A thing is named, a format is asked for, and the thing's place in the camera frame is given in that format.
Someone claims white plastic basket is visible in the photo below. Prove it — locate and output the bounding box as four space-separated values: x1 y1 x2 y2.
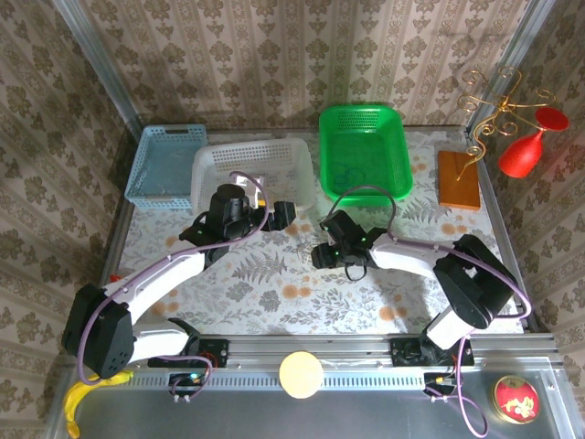
189 137 315 214

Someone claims floral tablecloth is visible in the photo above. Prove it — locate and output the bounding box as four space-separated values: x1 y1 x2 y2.
116 130 525 335

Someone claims blue plastic basket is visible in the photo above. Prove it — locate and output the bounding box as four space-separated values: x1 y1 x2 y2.
123 123 207 210

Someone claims green plastic basket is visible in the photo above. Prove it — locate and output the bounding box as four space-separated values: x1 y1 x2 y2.
318 104 415 202

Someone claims wooden board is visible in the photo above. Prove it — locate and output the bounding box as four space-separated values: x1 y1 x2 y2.
437 150 482 211

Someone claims pale yellow ball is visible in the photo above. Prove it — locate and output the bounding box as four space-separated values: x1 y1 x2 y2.
278 350 324 400

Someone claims red wine glass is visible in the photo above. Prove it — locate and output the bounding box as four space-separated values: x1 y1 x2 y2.
497 107 570 178

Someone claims round red tin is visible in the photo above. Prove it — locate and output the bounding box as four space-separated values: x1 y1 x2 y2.
492 374 541 425

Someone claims yellow banana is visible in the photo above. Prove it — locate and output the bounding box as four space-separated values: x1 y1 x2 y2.
63 369 134 439

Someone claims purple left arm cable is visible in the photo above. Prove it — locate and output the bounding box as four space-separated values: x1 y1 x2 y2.
77 171 271 386

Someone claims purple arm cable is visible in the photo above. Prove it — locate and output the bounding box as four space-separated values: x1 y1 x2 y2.
77 171 271 386
326 184 534 321

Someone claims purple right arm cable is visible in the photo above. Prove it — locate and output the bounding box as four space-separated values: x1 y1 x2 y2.
326 184 534 321

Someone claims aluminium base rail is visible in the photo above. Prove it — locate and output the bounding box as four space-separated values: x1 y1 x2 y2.
132 336 429 390

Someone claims gold wire stand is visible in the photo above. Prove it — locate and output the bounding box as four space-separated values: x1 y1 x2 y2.
456 66 557 182

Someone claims aluminium frame post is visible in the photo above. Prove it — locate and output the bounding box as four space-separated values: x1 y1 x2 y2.
52 0 143 138
464 0 557 134

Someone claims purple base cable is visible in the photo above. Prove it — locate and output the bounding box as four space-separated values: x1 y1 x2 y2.
453 337 489 439

